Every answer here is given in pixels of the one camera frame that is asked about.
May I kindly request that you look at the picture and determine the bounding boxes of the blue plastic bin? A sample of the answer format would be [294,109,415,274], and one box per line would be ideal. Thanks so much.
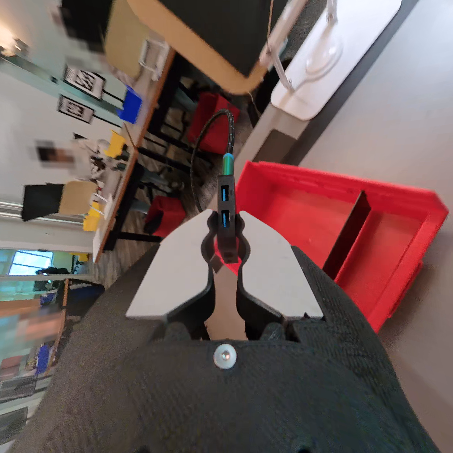
[118,86,143,124]

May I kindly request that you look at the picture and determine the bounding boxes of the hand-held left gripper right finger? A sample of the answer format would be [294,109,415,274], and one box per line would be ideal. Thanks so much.
[235,210,324,322]

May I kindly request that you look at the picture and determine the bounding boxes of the wooden desk black legs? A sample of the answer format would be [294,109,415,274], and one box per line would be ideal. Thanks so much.
[93,48,217,265]

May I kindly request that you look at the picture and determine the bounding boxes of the red tote bag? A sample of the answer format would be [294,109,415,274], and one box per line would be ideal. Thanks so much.
[144,196,187,238]
[187,91,242,155]

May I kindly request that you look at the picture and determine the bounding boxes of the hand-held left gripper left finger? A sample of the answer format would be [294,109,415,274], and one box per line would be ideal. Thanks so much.
[126,210,216,323]

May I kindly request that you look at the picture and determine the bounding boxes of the red plastic bin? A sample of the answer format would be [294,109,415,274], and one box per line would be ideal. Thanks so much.
[235,161,449,334]

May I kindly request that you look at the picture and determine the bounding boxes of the green plug braided hdmi cable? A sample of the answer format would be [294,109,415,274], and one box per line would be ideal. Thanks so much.
[190,109,236,214]

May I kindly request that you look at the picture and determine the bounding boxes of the wall marker sign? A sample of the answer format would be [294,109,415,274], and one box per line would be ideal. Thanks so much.
[58,94,96,125]
[63,65,107,100]

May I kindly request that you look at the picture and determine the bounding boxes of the black bin divider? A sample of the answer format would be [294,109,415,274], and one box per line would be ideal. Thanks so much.
[323,191,372,280]

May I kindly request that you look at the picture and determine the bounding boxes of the yellow plastic bin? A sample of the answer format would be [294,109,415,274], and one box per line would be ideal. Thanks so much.
[82,206,104,232]
[104,130,128,159]

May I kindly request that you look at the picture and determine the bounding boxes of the black usb adapter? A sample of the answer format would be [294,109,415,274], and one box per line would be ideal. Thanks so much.
[215,174,238,263]

